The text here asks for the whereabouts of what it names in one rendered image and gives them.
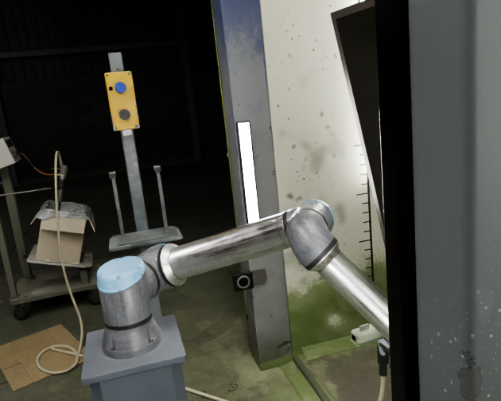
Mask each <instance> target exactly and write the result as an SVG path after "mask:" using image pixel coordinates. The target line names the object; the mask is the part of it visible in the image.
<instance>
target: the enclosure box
mask: <svg viewBox="0 0 501 401"><path fill-rule="evenodd" d="M330 14H331V18H332V24H333V28H334V32H335V35H336V41H337V45H338V49H339V52H340V59H341V62H342V65H343V70H344V75H345V79H346V83H347V86H348V92H349V96H350V100H351V106H352V110H353V113H354V116H355V123H356V126H357V130H358V134H359V140H360V144H361V147H362V151H363V157H364V161H365V164H366V168H367V174H368V177H369V182H370V185H371V191H372V195H373V198H374V202H375V208H376V212H377V215H378V219H379V225H380V228H381V233H382V236H383V242H384V246H385V231H384V212H383V176H382V158H381V139H380V121H379V84H378V65H377V47H376V28H375V0H364V1H361V2H358V3H356V4H353V5H351V6H347V7H345V8H343V9H340V10H337V11H335V12H332V13H330Z"/></svg>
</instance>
